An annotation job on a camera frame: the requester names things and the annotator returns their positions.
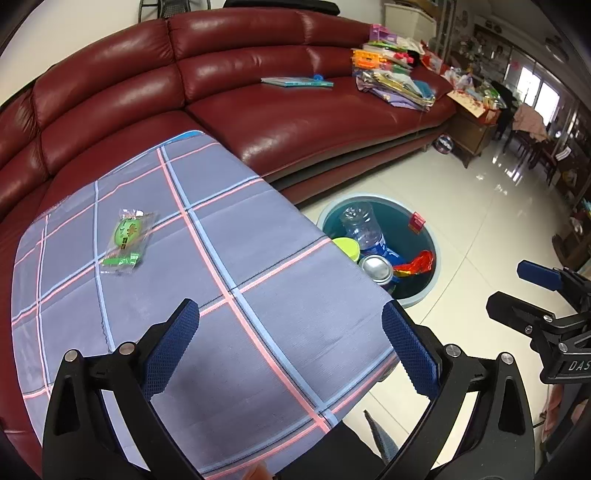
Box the red yellow snack bag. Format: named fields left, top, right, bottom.
left=393, top=250, right=435, bottom=278

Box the blue plastic tray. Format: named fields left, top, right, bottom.
left=361, top=244, right=405, bottom=288

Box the red soda can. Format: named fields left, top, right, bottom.
left=359, top=255, right=394, bottom=286

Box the green lidded white bottle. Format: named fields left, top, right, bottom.
left=332, top=237, right=361, bottom=263

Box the clear blue label water bottle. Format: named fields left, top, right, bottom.
left=339, top=202, right=386, bottom=251

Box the teal round trash bin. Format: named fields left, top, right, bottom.
left=315, top=193, right=440, bottom=309

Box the person right hand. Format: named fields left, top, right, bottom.
left=541, top=384, right=589, bottom=443

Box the red label on bin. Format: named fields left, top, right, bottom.
left=409, top=212, right=426, bottom=234

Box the small ball under sofa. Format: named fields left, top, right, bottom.
left=433, top=134, right=455, bottom=155

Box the wooden side cabinet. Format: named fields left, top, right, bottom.
left=447, top=90, right=500, bottom=168

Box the green candy wrapper packet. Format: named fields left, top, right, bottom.
left=99, top=209, right=158, bottom=275

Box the blue plaid tablecloth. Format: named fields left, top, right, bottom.
left=3, top=131, right=396, bottom=479

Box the pile of colourful bags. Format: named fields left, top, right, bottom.
left=351, top=24, right=436, bottom=111

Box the teal book on sofa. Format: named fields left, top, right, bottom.
left=260, top=75, right=334, bottom=88

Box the dark red leather sofa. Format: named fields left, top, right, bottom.
left=0, top=8, right=459, bottom=462

